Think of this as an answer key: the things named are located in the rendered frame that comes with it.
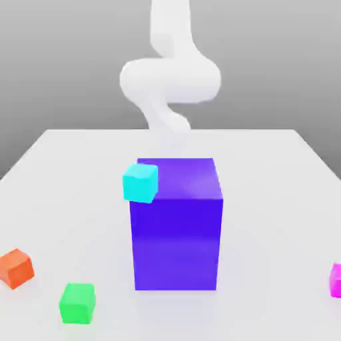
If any small cyan cube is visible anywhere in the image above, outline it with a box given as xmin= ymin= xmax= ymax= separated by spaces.
xmin=122 ymin=163 xmax=159 ymax=204

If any small green cube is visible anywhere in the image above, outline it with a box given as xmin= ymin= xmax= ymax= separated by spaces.
xmin=59 ymin=282 xmax=97 ymax=325

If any small orange cube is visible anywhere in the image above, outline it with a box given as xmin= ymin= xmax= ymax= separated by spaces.
xmin=0 ymin=248 xmax=35 ymax=290

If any small magenta cube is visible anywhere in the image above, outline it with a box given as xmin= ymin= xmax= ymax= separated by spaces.
xmin=328 ymin=262 xmax=341 ymax=298

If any large purple box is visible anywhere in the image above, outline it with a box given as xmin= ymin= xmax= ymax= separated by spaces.
xmin=129 ymin=157 xmax=224 ymax=292

